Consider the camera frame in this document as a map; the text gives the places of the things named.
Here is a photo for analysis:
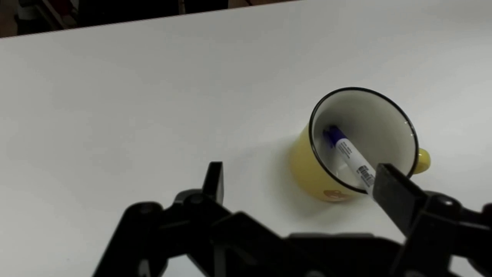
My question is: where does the white marker with blue cap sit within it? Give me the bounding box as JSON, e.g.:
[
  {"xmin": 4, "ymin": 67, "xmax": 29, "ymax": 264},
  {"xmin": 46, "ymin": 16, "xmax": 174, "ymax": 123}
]
[{"xmin": 323, "ymin": 124, "xmax": 377, "ymax": 193}]

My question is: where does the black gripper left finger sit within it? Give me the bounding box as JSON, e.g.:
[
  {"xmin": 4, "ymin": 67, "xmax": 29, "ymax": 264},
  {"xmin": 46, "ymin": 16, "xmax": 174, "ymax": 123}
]
[{"xmin": 94, "ymin": 161, "xmax": 329, "ymax": 277}]

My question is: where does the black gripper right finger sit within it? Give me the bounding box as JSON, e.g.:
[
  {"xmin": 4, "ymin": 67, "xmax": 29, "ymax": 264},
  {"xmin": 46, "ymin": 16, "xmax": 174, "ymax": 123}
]
[{"xmin": 372, "ymin": 163, "xmax": 492, "ymax": 277}]

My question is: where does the yellow enamel cup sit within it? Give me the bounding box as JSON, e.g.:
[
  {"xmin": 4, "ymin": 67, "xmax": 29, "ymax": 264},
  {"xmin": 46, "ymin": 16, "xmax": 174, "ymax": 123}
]
[{"xmin": 289, "ymin": 86, "xmax": 430, "ymax": 203}]

